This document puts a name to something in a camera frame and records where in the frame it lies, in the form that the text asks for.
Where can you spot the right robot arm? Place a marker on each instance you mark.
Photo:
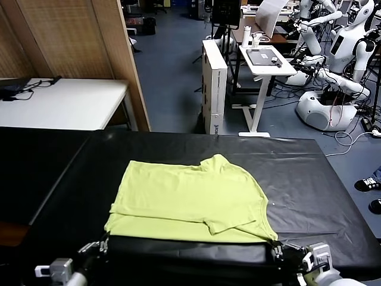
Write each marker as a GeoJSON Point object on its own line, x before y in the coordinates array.
{"type": "Point", "coordinates": [327, 278]}

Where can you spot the floor power strip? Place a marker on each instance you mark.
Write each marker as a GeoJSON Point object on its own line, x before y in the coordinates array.
{"type": "Point", "coordinates": [367, 123]}

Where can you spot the white water bottle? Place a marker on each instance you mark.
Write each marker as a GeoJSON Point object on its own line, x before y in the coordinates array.
{"type": "Point", "coordinates": [246, 37]}

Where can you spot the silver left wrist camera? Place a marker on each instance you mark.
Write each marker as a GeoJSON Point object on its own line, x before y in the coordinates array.
{"type": "Point", "coordinates": [56, 267]}

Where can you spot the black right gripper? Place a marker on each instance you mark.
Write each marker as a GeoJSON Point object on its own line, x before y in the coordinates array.
{"type": "Point", "coordinates": [293, 256]}

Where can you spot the black power adapter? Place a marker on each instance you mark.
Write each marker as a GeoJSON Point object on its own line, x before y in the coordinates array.
{"type": "Point", "coordinates": [55, 80]}

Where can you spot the small black device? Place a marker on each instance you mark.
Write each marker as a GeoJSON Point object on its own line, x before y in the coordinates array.
{"type": "Point", "coordinates": [276, 62]}

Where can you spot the black flat pouch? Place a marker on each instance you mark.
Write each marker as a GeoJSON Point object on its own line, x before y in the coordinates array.
{"type": "Point", "coordinates": [10, 88]}

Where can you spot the black plastic table cover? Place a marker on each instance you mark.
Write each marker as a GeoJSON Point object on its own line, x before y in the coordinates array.
{"type": "Point", "coordinates": [35, 167]}
{"type": "Point", "coordinates": [297, 184]}

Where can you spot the yellow-green t-shirt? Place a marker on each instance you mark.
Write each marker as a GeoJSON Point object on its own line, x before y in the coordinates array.
{"type": "Point", "coordinates": [184, 190]}

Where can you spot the white humanoid robot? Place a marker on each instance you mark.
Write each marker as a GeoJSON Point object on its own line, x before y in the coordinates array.
{"type": "Point", "coordinates": [342, 53]}
{"type": "Point", "coordinates": [309, 38]}

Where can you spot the white curved panel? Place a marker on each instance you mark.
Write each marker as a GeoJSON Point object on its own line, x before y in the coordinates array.
{"type": "Point", "coordinates": [268, 18]}

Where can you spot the white rectangular table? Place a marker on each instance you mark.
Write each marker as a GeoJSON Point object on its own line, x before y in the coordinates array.
{"type": "Point", "coordinates": [74, 101]}

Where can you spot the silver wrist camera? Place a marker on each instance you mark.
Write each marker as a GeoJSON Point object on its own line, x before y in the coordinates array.
{"type": "Point", "coordinates": [317, 256]}
{"type": "Point", "coordinates": [56, 267]}

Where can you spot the grey closed laptop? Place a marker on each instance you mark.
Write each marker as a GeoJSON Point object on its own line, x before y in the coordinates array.
{"type": "Point", "coordinates": [262, 56]}

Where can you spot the white cup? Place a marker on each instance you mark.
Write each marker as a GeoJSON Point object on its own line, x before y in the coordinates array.
{"type": "Point", "coordinates": [256, 41]}

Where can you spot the tall white cardboard box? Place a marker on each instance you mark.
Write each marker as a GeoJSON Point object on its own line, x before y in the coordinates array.
{"type": "Point", "coordinates": [214, 89]}

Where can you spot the black waste bin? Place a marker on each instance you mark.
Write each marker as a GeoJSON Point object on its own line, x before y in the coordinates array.
{"type": "Point", "coordinates": [149, 26]}

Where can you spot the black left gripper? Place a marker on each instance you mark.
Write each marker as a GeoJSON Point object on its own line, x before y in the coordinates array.
{"type": "Point", "coordinates": [95, 262]}

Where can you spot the wooden slat partition screen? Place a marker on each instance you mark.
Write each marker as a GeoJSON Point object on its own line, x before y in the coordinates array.
{"type": "Point", "coordinates": [68, 35]}

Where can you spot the white adjustable standing desk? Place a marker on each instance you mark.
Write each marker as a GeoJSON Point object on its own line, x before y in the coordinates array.
{"type": "Point", "coordinates": [268, 70]}

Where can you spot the black monitor screen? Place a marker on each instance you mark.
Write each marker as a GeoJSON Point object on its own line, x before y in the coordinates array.
{"type": "Point", "coordinates": [224, 13]}

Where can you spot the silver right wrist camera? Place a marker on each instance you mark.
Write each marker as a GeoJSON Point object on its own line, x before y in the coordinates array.
{"type": "Point", "coordinates": [317, 256]}

